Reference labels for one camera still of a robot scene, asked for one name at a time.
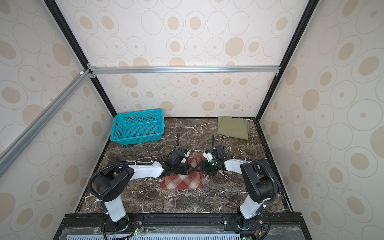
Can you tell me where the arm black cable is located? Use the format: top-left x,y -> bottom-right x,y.
211,134 -> 280,202
88,132 -> 181,202

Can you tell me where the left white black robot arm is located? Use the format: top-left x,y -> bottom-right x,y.
87,149 -> 190,223

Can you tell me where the right black corner post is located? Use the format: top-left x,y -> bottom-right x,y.
256,0 -> 320,123

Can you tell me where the olive green skirt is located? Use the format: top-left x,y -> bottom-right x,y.
218,116 -> 250,140

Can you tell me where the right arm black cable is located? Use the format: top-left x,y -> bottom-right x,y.
211,134 -> 280,202

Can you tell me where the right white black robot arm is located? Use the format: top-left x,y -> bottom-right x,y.
192,145 -> 280,219

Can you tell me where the black corner post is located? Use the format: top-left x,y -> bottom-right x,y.
43,0 -> 117,117
256,0 -> 320,123

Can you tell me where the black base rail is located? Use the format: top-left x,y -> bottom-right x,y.
54,212 -> 311,240

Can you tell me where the teal plastic basket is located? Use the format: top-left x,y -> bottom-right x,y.
111,109 -> 165,146

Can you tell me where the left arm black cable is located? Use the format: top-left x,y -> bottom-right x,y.
88,132 -> 181,202

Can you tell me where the horizontal aluminium frame bar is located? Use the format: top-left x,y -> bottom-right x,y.
91,65 -> 280,74

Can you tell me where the left diagonal aluminium frame bar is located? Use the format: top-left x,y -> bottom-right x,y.
1,70 -> 91,175

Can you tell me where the left black corner post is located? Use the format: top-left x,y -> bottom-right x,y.
43,0 -> 117,117

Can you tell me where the red plaid skirt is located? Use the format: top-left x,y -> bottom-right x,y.
160,172 -> 204,191

